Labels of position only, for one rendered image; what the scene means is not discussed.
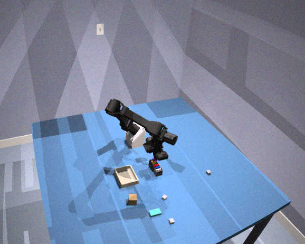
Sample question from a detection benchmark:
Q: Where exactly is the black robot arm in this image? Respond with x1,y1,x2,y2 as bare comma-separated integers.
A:
105,99,178,154

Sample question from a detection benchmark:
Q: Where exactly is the orange-brown cube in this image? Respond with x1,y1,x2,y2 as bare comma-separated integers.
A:
128,194,137,205

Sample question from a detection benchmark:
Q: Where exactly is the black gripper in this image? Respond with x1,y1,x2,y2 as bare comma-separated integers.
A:
146,136,169,161

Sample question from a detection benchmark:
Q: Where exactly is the teal flat block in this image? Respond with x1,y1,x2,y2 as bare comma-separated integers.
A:
149,208,161,217

